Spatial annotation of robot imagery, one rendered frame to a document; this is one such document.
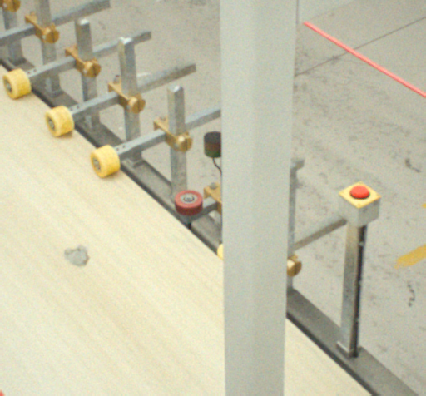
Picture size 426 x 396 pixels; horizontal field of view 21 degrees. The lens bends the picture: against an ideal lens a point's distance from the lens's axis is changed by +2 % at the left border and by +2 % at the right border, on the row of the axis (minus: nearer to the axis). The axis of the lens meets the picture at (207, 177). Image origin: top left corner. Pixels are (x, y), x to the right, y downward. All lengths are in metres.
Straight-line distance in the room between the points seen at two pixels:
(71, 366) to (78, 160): 0.80
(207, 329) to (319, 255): 1.60
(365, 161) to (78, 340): 2.28
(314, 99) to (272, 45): 4.22
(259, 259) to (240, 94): 0.19
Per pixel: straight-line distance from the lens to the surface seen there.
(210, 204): 3.23
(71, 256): 3.02
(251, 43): 0.97
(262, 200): 1.07
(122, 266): 2.99
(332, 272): 4.30
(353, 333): 3.00
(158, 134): 3.34
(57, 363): 2.78
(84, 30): 3.62
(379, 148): 4.92
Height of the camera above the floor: 2.92
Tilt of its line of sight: 38 degrees down
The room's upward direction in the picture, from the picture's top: 1 degrees counter-clockwise
